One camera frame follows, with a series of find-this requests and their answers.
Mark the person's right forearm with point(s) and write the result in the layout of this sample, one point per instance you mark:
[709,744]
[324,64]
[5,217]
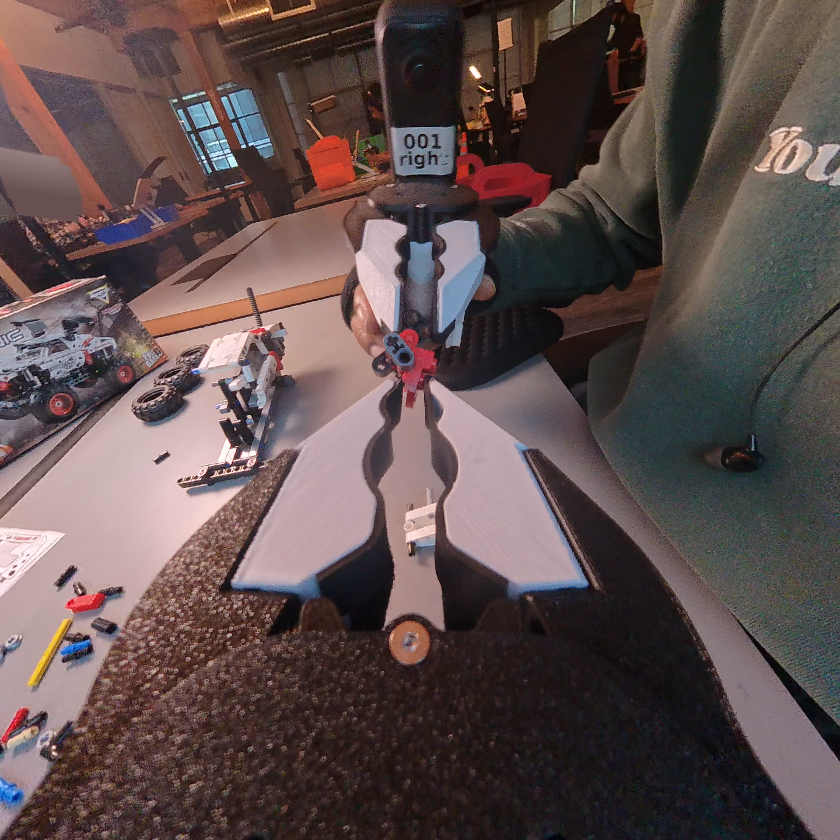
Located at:
[578,223]

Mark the toy vehicle chassis build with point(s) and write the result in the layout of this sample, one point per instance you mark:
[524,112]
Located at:
[243,394]

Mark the large paned window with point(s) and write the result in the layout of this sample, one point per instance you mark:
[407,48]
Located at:
[223,125]

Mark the grey desk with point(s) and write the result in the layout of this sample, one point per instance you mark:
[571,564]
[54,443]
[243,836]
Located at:
[131,525]

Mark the wooden-edged table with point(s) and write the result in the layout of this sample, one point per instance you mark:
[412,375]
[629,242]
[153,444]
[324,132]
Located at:
[250,263]

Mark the pile of small toy bricks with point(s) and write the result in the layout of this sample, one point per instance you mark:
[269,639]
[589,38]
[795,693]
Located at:
[59,656]

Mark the white toy brick piece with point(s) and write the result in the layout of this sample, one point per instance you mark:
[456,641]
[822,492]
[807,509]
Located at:
[420,523]

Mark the black textured pad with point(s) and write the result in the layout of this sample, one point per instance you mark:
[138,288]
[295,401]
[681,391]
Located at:
[505,344]

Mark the printed instruction sheet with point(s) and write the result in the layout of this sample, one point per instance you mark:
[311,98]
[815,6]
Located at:
[24,554]

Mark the orange crate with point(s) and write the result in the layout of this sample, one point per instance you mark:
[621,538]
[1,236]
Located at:
[331,164]

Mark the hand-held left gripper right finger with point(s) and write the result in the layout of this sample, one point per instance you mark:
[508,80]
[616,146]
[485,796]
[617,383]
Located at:
[512,519]

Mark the red toy brick piece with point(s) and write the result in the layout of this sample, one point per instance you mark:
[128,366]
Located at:
[407,357]

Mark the toy set cardboard box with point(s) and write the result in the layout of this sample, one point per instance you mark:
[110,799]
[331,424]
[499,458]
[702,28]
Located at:
[59,361]

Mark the black toy tyre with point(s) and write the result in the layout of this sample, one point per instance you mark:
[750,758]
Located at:
[158,402]
[194,355]
[180,377]

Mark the green sweatshirt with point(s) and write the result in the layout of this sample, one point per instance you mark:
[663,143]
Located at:
[735,328]

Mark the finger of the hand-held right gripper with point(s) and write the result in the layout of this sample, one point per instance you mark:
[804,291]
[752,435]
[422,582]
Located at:
[381,269]
[460,269]

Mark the person's right hand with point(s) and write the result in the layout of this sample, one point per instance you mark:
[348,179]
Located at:
[364,315]

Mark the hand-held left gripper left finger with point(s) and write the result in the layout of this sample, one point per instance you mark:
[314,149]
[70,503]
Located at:
[315,519]

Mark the red plastic seat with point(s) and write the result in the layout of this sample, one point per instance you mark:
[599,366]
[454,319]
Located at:
[505,180]

